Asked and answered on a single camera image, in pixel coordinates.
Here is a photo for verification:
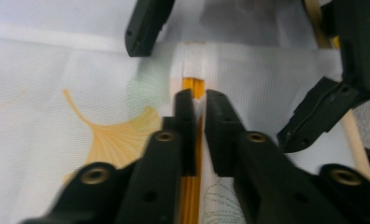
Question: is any pale grey table mat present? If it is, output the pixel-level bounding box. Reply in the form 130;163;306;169
0;0;320;45

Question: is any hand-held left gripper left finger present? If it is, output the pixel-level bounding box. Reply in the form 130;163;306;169
114;88;197;224

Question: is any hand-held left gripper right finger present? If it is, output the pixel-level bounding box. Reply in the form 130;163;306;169
205;89;349;224

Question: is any white leaf-print zipper bag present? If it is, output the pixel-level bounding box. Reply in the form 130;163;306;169
0;21;362;224

